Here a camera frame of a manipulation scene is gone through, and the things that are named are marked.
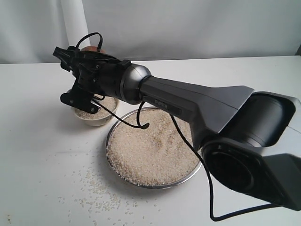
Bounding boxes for black camera cable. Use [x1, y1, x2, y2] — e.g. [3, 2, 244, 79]
[75, 32, 276, 216]

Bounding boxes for small cream ceramic bowl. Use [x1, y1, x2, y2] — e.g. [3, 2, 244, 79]
[71, 94, 119, 127]

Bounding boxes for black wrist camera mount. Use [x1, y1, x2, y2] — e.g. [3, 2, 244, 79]
[60, 82, 100, 114]

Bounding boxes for white backdrop curtain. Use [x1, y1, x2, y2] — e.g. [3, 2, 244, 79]
[0, 0, 301, 64]

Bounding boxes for round metal rice plate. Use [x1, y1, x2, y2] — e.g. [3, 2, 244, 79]
[105, 106, 204, 189]

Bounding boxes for spilled rice grains on table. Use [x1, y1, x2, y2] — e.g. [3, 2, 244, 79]
[42, 145, 165, 226]

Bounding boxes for rice pile in plate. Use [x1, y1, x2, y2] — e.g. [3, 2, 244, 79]
[106, 108, 202, 187]

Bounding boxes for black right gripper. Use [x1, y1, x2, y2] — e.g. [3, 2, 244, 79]
[53, 46, 118, 94]

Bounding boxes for white rice grains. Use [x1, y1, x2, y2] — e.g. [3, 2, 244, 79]
[75, 96, 118, 119]

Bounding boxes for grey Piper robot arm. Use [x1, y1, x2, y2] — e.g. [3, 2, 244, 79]
[53, 46, 301, 211]

